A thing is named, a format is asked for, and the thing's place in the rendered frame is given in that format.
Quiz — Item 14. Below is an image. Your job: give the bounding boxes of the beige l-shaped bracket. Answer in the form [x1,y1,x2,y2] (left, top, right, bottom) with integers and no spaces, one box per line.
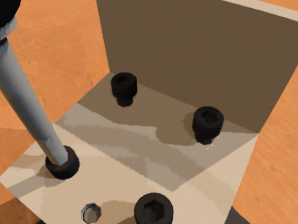
[0,0,298,224]

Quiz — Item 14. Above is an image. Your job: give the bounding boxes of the black socket head screw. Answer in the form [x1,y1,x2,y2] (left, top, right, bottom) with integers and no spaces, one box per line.
[111,72,137,107]
[45,145,80,180]
[192,106,224,145]
[134,193,174,224]

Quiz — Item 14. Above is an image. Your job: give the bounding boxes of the blue electric screwdriver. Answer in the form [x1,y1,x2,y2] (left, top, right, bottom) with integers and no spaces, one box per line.
[0,0,68,166]

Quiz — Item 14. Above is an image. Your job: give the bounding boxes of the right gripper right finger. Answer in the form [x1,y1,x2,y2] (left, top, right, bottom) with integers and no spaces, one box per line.
[225,206,250,224]

